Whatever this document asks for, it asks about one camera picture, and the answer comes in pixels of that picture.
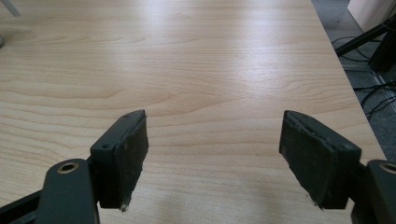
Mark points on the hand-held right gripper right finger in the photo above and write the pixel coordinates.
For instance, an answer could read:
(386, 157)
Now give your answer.
(314, 158)

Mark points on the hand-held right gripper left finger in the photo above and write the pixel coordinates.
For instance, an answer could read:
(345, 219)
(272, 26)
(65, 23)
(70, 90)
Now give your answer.
(120, 168)

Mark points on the black stand leg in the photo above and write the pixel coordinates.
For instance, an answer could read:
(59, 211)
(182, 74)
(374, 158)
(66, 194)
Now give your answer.
(370, 40)

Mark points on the white cabinet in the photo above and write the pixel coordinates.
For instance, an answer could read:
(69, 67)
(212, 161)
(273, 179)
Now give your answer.
(369, 12)

